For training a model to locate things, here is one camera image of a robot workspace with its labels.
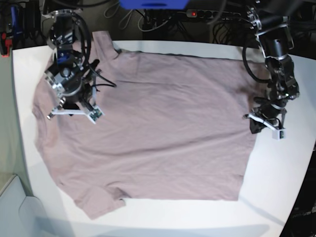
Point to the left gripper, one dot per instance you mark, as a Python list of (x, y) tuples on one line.
[(269, 113)]

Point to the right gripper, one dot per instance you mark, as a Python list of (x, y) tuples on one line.
[(74, 88)]

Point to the mauve pink t-shirt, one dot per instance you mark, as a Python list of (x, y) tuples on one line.
[(173, 128)]

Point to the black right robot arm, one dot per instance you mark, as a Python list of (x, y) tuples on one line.
[(71, 42)]

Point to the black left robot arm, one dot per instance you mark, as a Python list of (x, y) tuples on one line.
[(269, 19)]

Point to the red black clamp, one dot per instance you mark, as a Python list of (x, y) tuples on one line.
[(5, 44)]

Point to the blue box at top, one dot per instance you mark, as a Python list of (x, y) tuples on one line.
[(153, 4)]

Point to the black power strip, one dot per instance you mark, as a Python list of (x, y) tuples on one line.
[(209, 14)]

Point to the white bin corner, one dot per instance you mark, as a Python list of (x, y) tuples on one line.
[(19, 214)]

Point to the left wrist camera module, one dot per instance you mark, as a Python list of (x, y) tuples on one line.
[(279, 134)]

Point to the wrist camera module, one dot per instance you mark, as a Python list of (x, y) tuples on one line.
[(95, 114), (279, 134)]

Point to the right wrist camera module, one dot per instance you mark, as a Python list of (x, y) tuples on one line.
[(95, 114)]

